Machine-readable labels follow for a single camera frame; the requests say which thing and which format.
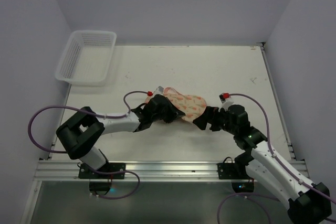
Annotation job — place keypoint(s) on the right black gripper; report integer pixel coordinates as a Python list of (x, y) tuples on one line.
[(210, 118)]

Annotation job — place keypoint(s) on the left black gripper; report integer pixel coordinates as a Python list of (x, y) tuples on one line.
[(166, 109)]

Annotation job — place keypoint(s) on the floral mesh laundry bag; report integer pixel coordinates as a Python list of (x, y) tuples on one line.
[(192, 105)]

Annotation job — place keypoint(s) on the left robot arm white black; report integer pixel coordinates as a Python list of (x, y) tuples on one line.
[(79, 134)]

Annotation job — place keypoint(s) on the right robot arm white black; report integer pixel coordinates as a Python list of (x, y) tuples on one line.
[(304, 200)]

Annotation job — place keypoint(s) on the white plastic mesh basket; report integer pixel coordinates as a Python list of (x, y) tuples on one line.
[(86, 58)]

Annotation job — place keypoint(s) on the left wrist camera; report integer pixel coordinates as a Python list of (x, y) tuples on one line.
[(159, 91)]

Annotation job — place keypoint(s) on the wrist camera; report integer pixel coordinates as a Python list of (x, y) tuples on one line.
[(159, 91), (226, 101)]

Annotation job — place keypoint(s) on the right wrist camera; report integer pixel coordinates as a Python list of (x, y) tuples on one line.
[(226, 101)]

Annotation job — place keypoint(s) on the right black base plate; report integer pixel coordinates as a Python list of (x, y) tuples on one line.
[(227, 169)]

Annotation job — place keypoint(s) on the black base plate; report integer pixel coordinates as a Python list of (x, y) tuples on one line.
[(227, 169), (116, 168)]

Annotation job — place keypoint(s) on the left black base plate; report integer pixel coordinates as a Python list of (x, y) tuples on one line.
[(116, 168)]

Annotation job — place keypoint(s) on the aluminium mounting rail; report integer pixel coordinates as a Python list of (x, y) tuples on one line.
[(147, 171)]

